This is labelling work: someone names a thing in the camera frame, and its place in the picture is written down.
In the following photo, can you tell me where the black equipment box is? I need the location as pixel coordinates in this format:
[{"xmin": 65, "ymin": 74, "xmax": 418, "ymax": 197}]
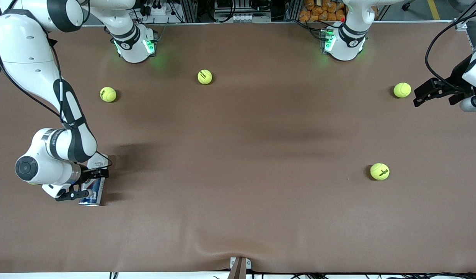
[{"xmin": 215, "ymin": 0, "xmax": 248, "ymax": 12}]

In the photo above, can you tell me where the brown table mat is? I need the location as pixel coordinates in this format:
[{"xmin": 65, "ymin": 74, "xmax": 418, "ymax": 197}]
[{"xmin": 0, "ymin": 21, "xmax": 476, "ymax": 274}]

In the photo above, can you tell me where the bag of orange items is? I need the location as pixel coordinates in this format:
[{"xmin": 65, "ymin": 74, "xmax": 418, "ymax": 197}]
[{"xmin": 299, "ymin": 0, "xmax": 347, "ymax": 22}]

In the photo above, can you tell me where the grey metal mount bracket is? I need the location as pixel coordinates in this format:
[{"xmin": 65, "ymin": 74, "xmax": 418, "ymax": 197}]
[{"xmin": 227, "ymin": 257, "xmax": 252, "ymax": 279}]

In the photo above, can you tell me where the aluminium frame post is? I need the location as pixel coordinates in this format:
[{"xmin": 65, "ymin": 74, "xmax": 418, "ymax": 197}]
[
  {"xmin": 182, "ymin": 0, "xmax": 198, "ymax": 23},
  {"xmin": 283, "ymin": 0, "xmax": 300, "ymax": 21}
]

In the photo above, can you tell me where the white blue tennis ball can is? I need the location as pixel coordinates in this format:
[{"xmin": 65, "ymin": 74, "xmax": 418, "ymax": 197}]
[{"xmin": 78, "ymin": 152, "xmax": 110, "ymax": 207}]

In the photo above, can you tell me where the aluminium frame strut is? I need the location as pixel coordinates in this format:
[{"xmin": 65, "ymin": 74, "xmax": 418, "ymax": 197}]
[{"xmin": 453, "ymin": 0, "xmax": 476, "ymax": 31}]

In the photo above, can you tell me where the long white power strip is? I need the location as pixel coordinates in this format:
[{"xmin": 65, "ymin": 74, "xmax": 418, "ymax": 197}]
[{"xmin": 214, "ymin": 14, "xmax": 272, "ymax": 23}]

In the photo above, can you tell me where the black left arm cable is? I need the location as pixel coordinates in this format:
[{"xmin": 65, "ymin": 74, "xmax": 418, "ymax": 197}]
[{"xmin": 424, "ymin": 9, "xmax": 476, "ymax": 93}]

